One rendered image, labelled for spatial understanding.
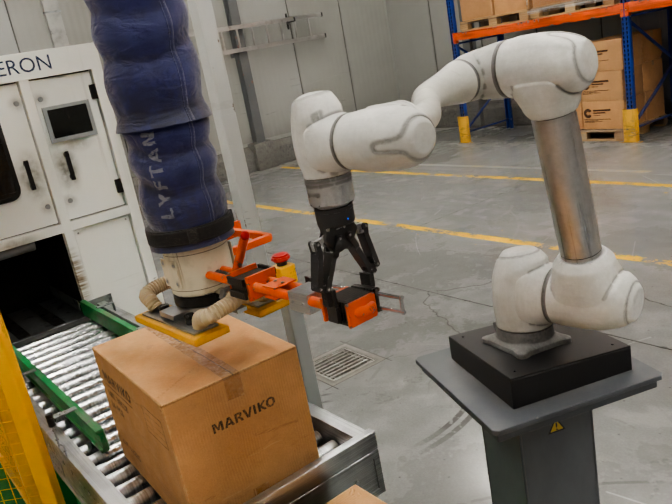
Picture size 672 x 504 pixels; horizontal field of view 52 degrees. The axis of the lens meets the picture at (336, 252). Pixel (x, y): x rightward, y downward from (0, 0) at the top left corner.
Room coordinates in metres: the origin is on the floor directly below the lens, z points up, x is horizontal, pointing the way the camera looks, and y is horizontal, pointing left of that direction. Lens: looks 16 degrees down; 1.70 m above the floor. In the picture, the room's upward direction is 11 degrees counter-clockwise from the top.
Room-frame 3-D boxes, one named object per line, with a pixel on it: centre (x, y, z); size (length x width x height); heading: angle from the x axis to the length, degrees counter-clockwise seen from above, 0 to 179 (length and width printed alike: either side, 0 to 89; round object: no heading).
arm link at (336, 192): (1.30, -0.01, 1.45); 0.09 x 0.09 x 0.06
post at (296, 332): (2.39, 0.20, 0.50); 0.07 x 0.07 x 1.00; 35
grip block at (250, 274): (1.57, 0.21, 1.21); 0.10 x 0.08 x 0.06; 128
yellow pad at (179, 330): (1.71, 0.44, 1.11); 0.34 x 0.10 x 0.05; 38
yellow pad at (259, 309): (1.82, 0.29, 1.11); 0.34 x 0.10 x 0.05; 38
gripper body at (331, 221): (1.30, -0.01, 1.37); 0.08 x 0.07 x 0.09; 127
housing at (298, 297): (1.40, 0.07, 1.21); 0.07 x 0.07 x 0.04; 38
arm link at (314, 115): (1.29, -0.02, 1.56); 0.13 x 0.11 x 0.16; 43
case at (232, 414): (1.91, 0.48, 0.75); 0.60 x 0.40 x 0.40; 32
